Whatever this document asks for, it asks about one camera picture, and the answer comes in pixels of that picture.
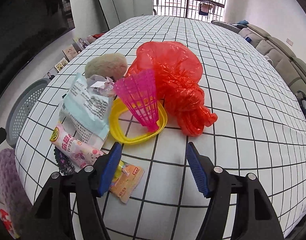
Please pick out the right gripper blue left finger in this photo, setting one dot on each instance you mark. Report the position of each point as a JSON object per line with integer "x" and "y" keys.
{"x": 50, "y": 217}

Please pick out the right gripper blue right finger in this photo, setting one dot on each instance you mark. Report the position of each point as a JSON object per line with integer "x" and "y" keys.
{"x": 255, "y": 217}

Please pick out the pink snack wrapper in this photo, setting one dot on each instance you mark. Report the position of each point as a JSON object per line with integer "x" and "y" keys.
{"x": 125, "y": 178}

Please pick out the light blue wipes packet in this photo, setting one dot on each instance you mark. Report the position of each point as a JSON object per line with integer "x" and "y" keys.
{"x": 88, "y": 112}

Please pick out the pink plastic shuttlecock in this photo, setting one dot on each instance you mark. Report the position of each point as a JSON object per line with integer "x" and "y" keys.
{"x": 138, "y": 93}

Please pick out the beige sloth plush toy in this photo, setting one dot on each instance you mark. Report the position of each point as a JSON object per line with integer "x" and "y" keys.
{"x": 112, "y": 65}

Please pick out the red plastic bag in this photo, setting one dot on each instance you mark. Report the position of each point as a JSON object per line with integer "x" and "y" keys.
{"x": 177, "y": 74}

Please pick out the checkered white bed sheet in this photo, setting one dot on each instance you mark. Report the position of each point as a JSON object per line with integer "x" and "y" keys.
{"x": 220, "y": 94}

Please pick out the grey perforated laundry basket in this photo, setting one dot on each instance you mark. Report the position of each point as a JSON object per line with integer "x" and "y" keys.
{"x": 21, "y": 110}

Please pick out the red cloth on shelf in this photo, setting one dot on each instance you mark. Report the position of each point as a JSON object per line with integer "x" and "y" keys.
{"x": 96, "y": 36}

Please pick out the leaning floor mirror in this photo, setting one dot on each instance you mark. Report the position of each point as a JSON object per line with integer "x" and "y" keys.
{"x": 110, "y": 13}

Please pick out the white cabinet by window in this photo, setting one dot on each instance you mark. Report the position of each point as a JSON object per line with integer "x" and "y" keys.
{"x": 142, "y": 7}

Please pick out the man portrait photo frame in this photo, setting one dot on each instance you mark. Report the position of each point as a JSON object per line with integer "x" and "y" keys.
{"x": 51, "y": 76}

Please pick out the comic photo frame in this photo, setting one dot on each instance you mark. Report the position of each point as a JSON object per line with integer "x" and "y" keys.
{"x": 61, "y": 64}

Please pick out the pink drawing photo frame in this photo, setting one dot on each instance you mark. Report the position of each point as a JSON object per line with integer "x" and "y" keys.
{"x": 70, "y": 52}

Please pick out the girl photo frame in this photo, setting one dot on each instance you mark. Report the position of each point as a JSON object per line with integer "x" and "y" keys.
{"x": 81, "y": 43}

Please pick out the black wall television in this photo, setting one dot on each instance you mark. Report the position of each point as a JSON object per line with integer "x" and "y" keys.
{"x": 26, "y": 28}

